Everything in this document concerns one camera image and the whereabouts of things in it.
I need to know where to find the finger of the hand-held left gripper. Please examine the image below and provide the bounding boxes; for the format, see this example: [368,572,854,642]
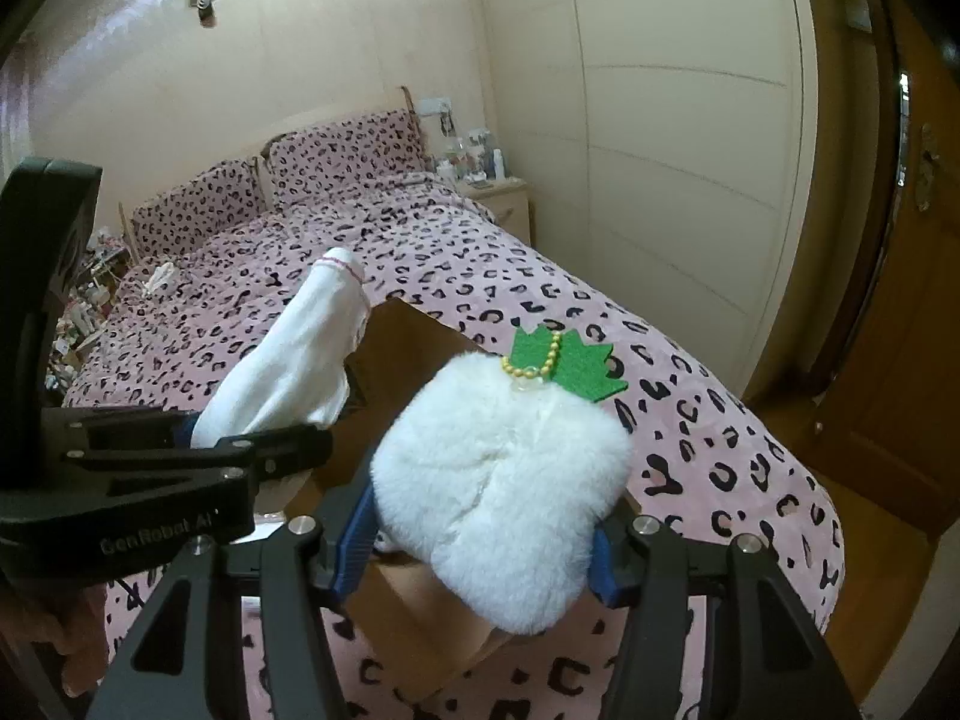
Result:
[75,424,335,496]
[41,406,200,452]

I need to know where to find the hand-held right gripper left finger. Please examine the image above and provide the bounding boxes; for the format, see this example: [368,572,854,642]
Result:
[86,465,377,720]

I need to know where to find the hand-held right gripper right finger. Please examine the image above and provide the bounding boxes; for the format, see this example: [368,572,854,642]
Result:
[589,502,863,720]

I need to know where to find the white sock with red trim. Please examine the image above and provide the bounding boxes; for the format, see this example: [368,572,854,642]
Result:
[191,246,372,451]

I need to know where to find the white plush pouch green leaf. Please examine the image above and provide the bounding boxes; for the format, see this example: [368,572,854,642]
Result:
[371,326,632,635]

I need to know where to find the brown cardboard box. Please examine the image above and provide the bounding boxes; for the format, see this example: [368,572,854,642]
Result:
[289,300,646,702]

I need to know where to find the person's left hand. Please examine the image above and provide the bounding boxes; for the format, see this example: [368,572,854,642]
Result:
[30,585,106,698]

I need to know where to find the cluttered cosmetics shelf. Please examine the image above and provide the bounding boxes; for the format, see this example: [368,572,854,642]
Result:
[45,229,125,391]

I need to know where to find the leopard print bed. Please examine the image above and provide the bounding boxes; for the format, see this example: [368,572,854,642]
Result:
[56,172,845,720]

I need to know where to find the leopard print pillow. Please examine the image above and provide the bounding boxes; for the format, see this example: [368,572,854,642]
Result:
[131,160,267,263]
[270,111,425,207]

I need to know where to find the wooden nightstand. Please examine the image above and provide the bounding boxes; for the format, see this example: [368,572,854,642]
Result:
[457,176,533,245]

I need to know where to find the group of small cosmetic bottles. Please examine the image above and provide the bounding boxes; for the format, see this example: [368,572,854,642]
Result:
[435,127,511,185]

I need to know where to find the wooden door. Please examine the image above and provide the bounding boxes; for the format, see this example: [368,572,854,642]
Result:
[742,0,960,541]

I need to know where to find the white panelled wardrobe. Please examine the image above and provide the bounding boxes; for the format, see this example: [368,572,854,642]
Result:
[480,0,826,391]

